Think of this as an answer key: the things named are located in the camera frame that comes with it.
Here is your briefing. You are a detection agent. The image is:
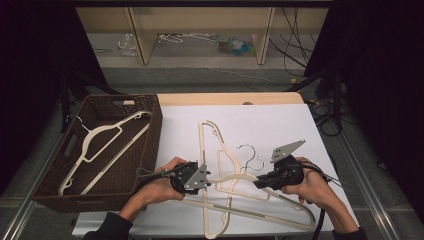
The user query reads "black curtain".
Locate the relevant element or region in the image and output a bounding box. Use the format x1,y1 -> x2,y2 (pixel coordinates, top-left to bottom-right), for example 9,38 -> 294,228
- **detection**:
303,0 -> 424,231
0,0 -> 108,198

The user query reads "colourful plastic toy pile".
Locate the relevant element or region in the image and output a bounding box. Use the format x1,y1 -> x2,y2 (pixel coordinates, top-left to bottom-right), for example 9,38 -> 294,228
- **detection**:
217,35 -> 257,57

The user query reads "aluminium frame rail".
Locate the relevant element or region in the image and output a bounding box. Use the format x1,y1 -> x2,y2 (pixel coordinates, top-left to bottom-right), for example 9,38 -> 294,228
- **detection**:
334,131 -> 403,240
0,133 -> 66,240

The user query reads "hanging black cable bundle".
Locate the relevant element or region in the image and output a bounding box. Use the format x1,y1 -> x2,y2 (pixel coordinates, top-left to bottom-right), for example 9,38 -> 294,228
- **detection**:
268,7 -> 318,78

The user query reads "white table cover sheet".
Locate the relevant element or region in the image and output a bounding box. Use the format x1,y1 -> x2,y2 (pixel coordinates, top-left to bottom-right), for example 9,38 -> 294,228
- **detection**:
72,103 -> 362,238

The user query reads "beige wooden shelf unit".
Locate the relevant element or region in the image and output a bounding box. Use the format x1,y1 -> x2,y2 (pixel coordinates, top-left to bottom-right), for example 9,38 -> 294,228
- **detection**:
75,6 -> 331,66

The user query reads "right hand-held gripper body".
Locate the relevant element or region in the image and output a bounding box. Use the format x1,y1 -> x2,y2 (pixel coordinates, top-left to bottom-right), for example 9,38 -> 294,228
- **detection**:
265,138 -> 307,190

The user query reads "coiled black cable bundle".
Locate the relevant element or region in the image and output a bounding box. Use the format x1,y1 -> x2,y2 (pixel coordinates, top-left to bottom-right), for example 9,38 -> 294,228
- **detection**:
306,98 -> 345,138

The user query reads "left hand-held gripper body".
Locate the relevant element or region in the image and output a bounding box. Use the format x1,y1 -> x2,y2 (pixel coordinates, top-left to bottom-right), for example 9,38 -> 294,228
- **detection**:
169,161 -> 209,196

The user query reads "clear plastic bag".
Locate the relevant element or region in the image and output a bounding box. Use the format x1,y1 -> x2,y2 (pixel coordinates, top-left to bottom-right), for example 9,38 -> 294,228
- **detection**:
117,33 -> 138,57

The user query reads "white wire hanger pile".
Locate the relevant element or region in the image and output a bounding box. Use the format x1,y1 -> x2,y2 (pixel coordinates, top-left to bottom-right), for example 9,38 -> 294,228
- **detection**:
157,33 -> 219,45

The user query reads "brown woven plastic basket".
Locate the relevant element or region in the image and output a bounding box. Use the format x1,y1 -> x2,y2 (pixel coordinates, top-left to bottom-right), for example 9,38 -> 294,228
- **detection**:
32,94 -> 164,214

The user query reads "left hand-held gripper cable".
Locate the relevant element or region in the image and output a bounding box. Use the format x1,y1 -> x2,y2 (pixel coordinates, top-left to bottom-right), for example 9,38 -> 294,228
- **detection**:
135,164 -> 183,181

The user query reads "thin white floor cable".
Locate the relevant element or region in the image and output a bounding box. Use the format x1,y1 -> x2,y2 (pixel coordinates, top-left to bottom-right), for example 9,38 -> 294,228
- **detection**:
199,66 -> 294,85

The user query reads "cream plastic clothes hanger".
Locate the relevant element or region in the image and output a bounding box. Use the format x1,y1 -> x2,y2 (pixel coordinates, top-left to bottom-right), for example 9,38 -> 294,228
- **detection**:
198,119 -> 266,240
215,149 -> 272,203
181,143 -> 317,232
58,110 -> 153,197

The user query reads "person's left hand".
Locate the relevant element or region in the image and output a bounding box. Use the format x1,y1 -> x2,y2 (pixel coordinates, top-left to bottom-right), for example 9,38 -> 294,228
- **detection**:
137,156 -> 188,208

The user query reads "person's right hand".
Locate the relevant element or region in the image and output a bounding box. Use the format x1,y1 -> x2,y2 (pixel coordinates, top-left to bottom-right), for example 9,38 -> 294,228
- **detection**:
281,156 -> 335,210

